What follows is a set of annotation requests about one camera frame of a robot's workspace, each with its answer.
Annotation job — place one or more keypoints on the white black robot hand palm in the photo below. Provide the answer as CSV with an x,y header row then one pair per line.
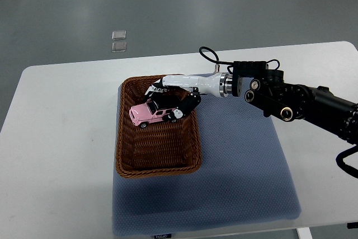
x,y
217,84

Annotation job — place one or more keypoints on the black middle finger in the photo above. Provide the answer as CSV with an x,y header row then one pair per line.
x,y
155,88

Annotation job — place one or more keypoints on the black white thumb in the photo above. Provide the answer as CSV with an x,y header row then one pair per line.
x,y
184,108

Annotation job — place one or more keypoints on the pink toy car black roof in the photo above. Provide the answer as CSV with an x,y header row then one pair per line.
x,y
154,110

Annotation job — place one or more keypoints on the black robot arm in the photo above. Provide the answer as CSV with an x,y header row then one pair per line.
x,y
265,89

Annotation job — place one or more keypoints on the brown woven wicker basket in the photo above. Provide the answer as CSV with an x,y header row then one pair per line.
x,y
160,149

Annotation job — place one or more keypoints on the upper clear floor tile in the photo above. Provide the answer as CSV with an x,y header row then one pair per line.
x,y
119,35

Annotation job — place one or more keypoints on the blue-grey textured mat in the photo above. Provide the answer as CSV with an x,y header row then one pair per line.
x,y
243,178

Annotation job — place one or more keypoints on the white table leg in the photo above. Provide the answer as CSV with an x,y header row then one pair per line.
x,y
304,233

